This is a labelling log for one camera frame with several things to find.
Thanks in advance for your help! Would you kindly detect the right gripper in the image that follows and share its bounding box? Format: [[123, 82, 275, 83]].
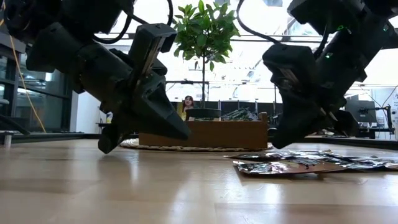
[[262, 30, 368, 149]]

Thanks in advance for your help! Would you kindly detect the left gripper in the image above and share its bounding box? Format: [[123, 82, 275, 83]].
[[77, 23, 191, 155]]

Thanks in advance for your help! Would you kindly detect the wooden tea box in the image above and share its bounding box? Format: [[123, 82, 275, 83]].
[[139, 111, 269, 149]]

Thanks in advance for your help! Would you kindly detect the round woven placemat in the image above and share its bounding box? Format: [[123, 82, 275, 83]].
[[119, 138, 274, 152]]

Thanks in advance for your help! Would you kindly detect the black computer monitor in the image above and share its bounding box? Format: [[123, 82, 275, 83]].
[[345, 98, 377, 124]]

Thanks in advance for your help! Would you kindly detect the person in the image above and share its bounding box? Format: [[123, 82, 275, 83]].
[[182, 95, 196, 121]]

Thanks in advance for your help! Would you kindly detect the dark office desk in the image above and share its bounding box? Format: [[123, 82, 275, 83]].
[[354, 126, 396, 140]]

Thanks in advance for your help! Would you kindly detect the potted green plant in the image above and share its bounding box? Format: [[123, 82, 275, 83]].
[[172, 0, 241, 119]]

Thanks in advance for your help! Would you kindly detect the black aluminium table frame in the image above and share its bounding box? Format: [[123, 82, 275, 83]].
[[0, 132, 398, 151]]

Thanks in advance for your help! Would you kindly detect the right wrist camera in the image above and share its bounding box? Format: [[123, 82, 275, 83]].
[[287, 0, 365, 35]]

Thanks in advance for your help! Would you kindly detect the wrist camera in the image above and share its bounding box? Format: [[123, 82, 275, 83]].
[[287, 0, 365, 35], [58, 0, 134, 35]]

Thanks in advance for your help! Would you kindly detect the yellow power cable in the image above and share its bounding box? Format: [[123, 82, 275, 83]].
[[0, 18, 47, 133]]

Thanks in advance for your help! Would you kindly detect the black left camera cable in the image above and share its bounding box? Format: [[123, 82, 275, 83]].
[[93, 0, 174, 45]]

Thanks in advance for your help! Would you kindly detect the black camera cable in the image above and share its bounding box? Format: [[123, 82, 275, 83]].
[[236, 0, 282, 45], [93, 0, 174, 45]]

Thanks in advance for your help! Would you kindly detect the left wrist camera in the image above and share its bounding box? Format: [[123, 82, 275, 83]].
[[58, 0, 134, 35]]

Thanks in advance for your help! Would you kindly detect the small white post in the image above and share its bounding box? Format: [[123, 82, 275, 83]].
[[2, 130, 14, 147]]

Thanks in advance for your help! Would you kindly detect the black right camera cable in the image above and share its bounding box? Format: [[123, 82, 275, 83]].
[[236, 0, 282, 45]]

